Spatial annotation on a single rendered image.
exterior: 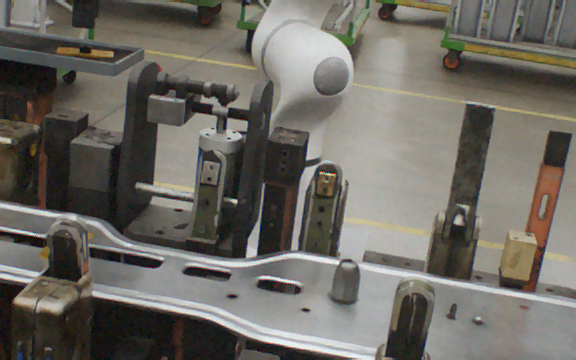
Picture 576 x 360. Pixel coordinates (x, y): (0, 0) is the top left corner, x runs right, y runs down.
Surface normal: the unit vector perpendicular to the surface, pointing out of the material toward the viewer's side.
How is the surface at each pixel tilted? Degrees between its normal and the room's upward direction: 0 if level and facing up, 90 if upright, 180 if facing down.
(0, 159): 90
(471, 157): 81
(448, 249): 90
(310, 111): 129
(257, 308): 0
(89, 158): 90
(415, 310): 102
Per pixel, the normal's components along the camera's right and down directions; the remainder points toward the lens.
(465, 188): -0.14, 0.17
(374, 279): 0.12, -0.94
